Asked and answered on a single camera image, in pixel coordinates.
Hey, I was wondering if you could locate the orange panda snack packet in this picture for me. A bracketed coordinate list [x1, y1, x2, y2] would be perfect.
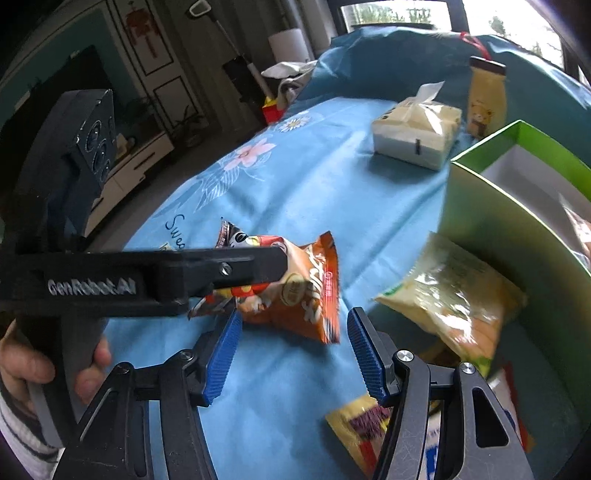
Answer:
[187, 219, 342, 344]

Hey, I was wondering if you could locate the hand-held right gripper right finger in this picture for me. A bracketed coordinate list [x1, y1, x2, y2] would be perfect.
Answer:
[346, 307, 536, 480]

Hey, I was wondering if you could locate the white television cabinet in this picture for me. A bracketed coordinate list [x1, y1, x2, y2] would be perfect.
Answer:
[83, 131, 176, 236]

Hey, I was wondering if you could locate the person's left forearm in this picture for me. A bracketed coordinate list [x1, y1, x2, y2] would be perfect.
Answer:
[0, 392, 65, 472]

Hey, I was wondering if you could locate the yellow bear-print bottle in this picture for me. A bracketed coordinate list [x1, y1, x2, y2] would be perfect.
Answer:
[466, 55, 508, 138]

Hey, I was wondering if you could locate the red cord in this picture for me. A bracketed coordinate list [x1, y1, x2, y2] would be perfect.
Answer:
[459, 30, 491, 61]

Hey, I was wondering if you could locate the red wall hanging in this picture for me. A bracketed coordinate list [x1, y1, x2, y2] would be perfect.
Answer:
[127, 0, 160, 56]

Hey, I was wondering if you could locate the red yellow carton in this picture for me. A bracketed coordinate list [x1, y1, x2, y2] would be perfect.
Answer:
[262, 95, 284, 125]

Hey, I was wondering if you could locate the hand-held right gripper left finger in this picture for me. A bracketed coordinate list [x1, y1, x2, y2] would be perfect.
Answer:
[65, 308, 244, 480]

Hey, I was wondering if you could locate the green cardboard box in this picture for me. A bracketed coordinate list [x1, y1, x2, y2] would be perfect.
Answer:
[436, 120, 591, 462]

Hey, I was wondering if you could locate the pale green snack packet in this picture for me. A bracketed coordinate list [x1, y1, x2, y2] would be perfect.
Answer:
[374, 231, 529, 377]

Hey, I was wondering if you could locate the white cylinder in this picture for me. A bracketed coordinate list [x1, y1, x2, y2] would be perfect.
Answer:
[269, 28, 309, 63]

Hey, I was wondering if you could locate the black television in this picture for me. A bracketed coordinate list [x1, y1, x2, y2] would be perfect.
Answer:
[0, 45, 109, 153]

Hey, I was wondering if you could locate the blue floral blanket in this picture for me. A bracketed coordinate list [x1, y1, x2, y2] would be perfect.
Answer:
[99, 25, 591, 480]

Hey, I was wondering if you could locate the window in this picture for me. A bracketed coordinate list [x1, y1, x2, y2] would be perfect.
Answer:
[342, 0, 578, 70]

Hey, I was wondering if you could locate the cream tissue pack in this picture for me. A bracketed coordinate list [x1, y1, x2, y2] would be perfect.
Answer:
[372, 80, 462, 171]

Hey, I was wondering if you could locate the potted plant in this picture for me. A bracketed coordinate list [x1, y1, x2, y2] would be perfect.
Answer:
[173, 106, 205, 148]
[124, 97, 154, 139]

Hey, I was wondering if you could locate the person's left hand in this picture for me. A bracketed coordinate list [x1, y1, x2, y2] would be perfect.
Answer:
[0, 318, 112, 411]

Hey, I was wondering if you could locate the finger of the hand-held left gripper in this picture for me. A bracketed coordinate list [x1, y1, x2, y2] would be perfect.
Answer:
[178, 246, 289, 308]

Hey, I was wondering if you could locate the pale orange snack packet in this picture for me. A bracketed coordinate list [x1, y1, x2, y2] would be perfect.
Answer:
[558, 196, 591, 268]

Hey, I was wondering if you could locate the yellow purple snack packet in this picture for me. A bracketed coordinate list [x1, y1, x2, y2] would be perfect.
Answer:
[325, 394, 394, 478]

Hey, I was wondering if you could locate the stick vacuum cleaner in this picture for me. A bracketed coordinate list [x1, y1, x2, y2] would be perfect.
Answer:
[189, 0, 273, 125]

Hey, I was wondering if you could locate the white grey cloth pile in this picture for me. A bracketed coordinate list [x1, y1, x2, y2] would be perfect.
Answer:
[261, 60, 319, 112]

